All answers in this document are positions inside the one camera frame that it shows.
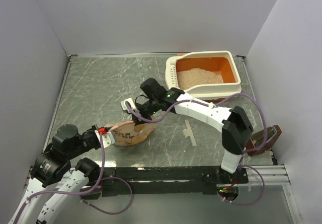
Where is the pink cat litter bag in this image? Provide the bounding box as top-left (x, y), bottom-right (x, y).
top-left (105, 120), bottom-right (156, 146)

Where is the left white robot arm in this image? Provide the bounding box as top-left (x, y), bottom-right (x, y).
top-left (10, 124), bottom-right (115, 223)

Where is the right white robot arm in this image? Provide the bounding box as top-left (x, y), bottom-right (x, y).
top-left (123, 78), bottom-right (254, 183)

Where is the cream orange litter box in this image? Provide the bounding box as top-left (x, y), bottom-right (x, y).
top-left (165, 51), bottom-right (242, 101)

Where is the clear plastic bag clip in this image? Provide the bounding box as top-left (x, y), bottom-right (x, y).
top-left (183, 119), bottom-right (197, 147)

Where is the brown dustpan brush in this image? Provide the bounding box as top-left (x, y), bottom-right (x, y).
top-left (246, 125), bottom-right (282, 156)

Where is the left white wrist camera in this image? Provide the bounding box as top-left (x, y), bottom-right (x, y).
top-left (95, 127), bottom-right (117, 148)

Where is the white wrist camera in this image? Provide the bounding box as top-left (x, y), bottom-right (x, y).
top-left (120, 98), bottom-right (138, 114)
top-left (95, 127), bottom-right (117, 148)

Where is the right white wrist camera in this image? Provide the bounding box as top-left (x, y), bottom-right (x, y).
top-left (120, 98), bottom-right (138, 114)

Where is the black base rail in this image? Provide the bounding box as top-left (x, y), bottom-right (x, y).
top-left (80, 166), bottom-right (250, 199)

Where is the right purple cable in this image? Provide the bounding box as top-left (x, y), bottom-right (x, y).
top-left (125, 93), bottom-right (267, 206)

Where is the aluminium frame rail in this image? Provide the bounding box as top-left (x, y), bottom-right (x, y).
top-left (24, 165), bottom-right (291, 188)

